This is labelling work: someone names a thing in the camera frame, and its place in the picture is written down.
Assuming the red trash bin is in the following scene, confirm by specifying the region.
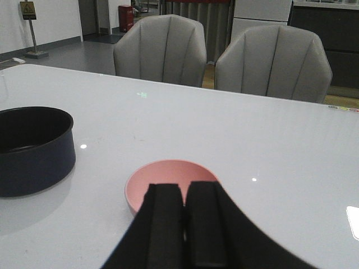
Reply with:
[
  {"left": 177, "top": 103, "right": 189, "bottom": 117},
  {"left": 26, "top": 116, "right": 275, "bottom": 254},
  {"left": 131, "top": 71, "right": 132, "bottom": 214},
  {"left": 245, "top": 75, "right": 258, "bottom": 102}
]
[{"left": 118, "top": 4, "right": 134, "bottom": 33}]

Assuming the dark blue saucepan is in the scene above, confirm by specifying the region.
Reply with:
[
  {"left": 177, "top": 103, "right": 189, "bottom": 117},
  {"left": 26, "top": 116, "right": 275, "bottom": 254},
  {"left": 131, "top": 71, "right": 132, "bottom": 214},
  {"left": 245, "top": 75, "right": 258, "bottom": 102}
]
[{"left": 1, "top": 106, "right": 76, "bottom": 197}]

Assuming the yellow warning sign stand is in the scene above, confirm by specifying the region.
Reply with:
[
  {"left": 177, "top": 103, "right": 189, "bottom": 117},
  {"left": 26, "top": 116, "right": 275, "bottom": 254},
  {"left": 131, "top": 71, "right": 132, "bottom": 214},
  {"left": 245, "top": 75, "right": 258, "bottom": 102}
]
[{"left": 20, "top": 1, "right": 49, "bottom": 59}]

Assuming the left grey upholstered chair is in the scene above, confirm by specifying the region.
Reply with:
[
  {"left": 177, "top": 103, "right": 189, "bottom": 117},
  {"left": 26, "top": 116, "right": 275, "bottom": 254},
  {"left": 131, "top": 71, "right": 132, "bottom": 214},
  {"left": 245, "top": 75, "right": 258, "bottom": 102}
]
[{"left": 113, "top": 15, "right": 207, "bottom": 87}]

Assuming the white refrigerator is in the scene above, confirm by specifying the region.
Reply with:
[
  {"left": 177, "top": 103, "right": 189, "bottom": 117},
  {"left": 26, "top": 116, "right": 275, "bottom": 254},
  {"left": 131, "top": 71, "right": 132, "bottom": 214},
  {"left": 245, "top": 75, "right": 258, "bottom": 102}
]
[{"left": 231, "top": 0, "right": 292, "bottom": 41}]

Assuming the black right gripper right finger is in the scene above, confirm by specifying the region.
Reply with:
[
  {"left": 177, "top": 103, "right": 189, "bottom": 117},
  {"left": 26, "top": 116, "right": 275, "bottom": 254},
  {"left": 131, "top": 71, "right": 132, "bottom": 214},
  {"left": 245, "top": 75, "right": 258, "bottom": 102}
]
[{"left": 186, "top": 181, "right": 312, "bottom": 268}]

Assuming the grey upholstered chair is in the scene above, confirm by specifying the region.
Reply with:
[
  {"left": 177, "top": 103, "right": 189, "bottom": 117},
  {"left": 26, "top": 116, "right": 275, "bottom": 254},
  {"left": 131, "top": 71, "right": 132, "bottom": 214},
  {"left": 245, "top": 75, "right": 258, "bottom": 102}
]
[
  {"left": 113, "top": 15, "right": 207, "bottom": 87},
  {"left": 214, "top": 25, "right": 333, "bottom": 103}
]

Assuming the right grey upholstered chair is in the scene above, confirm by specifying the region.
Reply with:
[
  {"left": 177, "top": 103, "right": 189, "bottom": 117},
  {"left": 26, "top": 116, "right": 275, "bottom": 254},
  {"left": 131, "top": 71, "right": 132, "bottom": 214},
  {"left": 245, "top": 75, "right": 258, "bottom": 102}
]
[{"left": 214, "top": 25, "right": 333, "bottom": 103}]

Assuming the pink bowl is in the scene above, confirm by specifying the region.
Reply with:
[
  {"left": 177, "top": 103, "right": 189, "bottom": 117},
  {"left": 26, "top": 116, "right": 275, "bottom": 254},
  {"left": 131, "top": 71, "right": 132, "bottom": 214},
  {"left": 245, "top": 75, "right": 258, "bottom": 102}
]
[{"left": 125, "top": 159, "right": 218, "bottom": 215}]

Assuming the dark kitchen counter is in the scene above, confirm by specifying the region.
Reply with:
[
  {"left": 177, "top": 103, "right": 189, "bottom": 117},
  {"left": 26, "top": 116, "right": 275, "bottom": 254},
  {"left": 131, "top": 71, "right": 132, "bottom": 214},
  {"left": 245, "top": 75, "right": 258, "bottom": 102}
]
[{"left": 289, "top": 1, "right": 358, "bottom": 88}]

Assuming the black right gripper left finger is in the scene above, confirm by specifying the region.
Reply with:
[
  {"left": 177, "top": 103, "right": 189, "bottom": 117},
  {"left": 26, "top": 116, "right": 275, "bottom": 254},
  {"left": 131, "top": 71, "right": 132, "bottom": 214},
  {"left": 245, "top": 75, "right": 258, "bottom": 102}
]
[{"left": 102, "top": 183, "right": 184, "bottom": 268}]

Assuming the grey curtain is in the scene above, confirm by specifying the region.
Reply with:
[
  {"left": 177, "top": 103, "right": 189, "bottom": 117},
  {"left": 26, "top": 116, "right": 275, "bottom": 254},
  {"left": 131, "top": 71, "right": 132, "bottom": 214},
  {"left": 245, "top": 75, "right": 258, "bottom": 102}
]
[{"left": 159, "top": 0, "right": 235, "bottom": 64}]

